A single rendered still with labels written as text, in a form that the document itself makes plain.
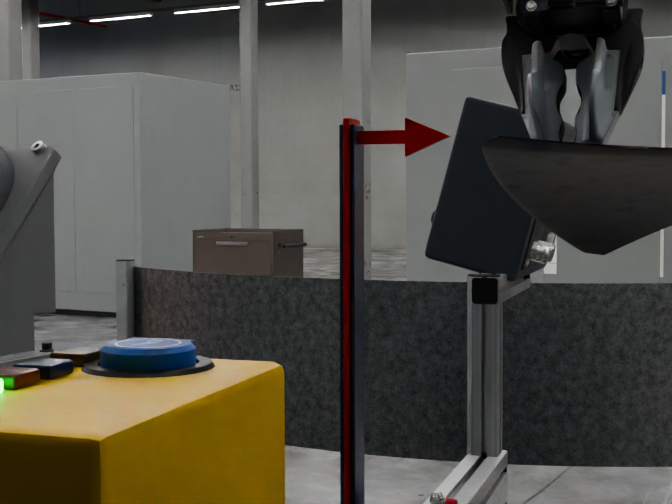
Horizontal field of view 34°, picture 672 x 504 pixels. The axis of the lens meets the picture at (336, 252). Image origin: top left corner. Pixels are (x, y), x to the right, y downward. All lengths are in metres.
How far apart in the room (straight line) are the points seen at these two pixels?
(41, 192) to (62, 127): 9.90
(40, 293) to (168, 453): 0.60
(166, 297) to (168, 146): 7.76
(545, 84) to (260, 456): 0.36
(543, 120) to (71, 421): 0.43
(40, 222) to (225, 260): 6.57
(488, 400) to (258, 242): 6.22
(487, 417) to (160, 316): 1.81
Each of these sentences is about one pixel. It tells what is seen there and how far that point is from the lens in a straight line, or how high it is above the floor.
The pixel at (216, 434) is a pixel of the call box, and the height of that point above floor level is 1.06.
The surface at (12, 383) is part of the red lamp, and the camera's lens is 0.44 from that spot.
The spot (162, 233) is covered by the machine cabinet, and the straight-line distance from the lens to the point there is 10.55.
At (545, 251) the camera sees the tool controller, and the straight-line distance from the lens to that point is 1.29.
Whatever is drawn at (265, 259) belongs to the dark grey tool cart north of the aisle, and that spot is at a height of 0.71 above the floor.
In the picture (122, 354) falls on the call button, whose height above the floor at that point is 1.08.
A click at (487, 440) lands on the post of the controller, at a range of 1.23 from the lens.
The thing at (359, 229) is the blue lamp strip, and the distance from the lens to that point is 0.70.
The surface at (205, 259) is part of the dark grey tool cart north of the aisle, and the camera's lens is 7.61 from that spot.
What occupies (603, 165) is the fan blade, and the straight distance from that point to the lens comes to 0.66.
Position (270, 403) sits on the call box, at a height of 1.06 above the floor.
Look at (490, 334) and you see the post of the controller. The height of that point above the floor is 0.99.
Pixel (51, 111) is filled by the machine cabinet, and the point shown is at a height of 1.93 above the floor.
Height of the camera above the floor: 1.15
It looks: 3 degrees down
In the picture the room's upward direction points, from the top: straight up
